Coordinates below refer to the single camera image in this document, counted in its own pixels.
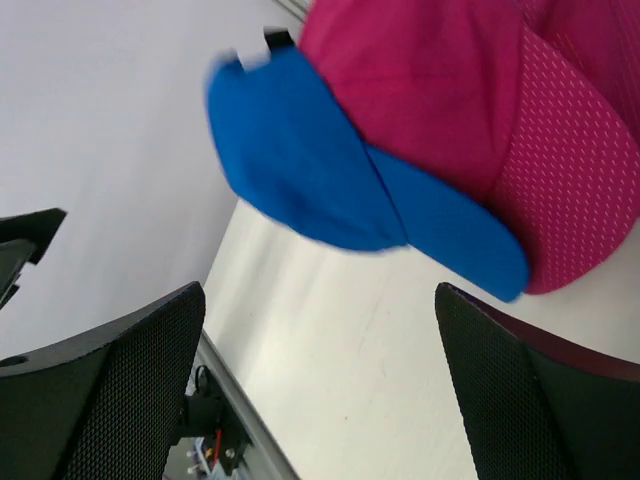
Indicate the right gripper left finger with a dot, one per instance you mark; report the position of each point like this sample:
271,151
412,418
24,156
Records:
103,404

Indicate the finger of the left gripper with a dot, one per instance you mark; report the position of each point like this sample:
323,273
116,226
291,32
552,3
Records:
25,239

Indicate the aluminium mounting rail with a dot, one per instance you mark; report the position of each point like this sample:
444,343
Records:
263,458

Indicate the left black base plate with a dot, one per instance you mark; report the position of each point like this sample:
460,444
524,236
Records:
208,418

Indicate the blue cap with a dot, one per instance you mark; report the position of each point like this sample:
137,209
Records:
286,147

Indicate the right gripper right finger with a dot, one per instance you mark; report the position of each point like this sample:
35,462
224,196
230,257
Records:
535,405

